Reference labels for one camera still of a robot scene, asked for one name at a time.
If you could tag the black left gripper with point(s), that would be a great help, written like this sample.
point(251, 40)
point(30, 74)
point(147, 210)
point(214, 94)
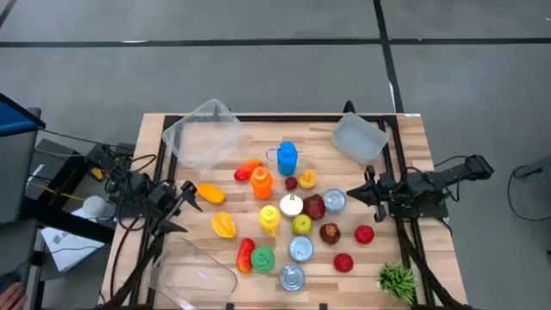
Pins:
point(163, 199)

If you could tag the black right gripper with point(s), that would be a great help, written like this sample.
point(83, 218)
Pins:
point(389, 189)

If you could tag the silver top tin can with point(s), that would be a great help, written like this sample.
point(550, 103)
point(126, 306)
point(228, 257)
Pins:
point(334, 201)

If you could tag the orange yellow toy fruit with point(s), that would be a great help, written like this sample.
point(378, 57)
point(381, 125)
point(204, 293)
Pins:
point(211, 194)

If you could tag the red toy tomato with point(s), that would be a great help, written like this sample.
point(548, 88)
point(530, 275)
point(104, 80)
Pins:
point(364, 234)
point(343, 262)

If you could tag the yellow ridged toy fruit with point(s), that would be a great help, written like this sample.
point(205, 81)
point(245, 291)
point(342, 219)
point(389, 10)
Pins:
point(224, 225)

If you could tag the large dark red fruit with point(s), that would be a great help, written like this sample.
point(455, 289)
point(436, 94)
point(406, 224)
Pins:
point(314, 207)

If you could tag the dark red brown apple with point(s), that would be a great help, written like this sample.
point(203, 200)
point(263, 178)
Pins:
point(330, 233)

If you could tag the small yellow toy fruit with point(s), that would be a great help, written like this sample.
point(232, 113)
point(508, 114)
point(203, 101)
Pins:
point(308, 179)

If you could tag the red orange toy mango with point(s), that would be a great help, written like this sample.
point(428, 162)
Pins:
point(243, 173)
point(245, 256)

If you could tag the small dark red plum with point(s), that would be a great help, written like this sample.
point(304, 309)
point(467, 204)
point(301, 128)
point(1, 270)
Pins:
point(291, 183)

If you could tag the gold top tin can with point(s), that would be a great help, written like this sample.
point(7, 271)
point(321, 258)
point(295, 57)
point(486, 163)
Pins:
point(291, 205)

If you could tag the blue squeeze bottle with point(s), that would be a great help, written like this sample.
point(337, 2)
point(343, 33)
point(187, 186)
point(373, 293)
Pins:
point(287, 161)

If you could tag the orange squeeze bottle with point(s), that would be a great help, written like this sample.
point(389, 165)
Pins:
point(261, 185)

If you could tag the yellow squeeze bottle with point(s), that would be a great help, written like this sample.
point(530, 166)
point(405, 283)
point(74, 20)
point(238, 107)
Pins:
point(270, 218)

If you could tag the green squeeze bottle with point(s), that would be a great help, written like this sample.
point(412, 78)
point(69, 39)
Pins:
point(263, 260)

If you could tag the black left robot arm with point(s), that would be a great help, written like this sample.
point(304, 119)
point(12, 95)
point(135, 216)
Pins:
point(142, 189)

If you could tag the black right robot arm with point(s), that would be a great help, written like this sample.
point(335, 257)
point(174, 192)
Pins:
point(452, 174)

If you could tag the grey plastic bin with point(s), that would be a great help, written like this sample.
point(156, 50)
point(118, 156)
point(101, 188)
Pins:
point(359, 140)

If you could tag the green toy apple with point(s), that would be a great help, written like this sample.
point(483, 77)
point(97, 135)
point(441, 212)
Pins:
point(302, 224)

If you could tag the clear plastic bin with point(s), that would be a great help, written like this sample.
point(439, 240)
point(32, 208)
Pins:
point(193, 280)
point(202, 138)

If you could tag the white plastic bottle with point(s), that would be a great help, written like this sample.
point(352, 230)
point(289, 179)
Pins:
point(97, 206)

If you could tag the red label tin can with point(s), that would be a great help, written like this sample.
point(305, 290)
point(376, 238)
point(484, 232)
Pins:
point(301, 249)

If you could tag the yellow connector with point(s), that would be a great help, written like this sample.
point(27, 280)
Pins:
point(98, 174)

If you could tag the black power supply box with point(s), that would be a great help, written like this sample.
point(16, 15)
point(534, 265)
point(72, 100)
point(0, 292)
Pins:
point(103, 155)

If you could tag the small green potted plant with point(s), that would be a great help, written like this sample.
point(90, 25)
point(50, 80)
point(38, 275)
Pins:
point(397, 282)

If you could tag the black equipment stand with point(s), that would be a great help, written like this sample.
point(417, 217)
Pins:
point(69, 221)

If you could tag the green label tuna can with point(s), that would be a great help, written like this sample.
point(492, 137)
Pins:
point(292, 277)

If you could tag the white paper sheet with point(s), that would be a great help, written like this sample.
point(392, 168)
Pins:
point(64, 254)

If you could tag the grey cart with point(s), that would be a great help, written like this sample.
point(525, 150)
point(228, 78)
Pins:
point(17, 172)

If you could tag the grey floor object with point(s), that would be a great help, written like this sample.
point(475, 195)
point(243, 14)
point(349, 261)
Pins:
point(538, 168)

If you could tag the blue screen computer monitor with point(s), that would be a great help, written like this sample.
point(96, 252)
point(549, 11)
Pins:
point(15, 118)

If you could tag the person's hand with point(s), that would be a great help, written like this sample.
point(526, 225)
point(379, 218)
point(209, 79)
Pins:
point(10, 299)

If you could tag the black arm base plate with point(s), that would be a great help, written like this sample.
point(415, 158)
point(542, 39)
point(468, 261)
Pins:
point(430, 211)
point(129, 211)

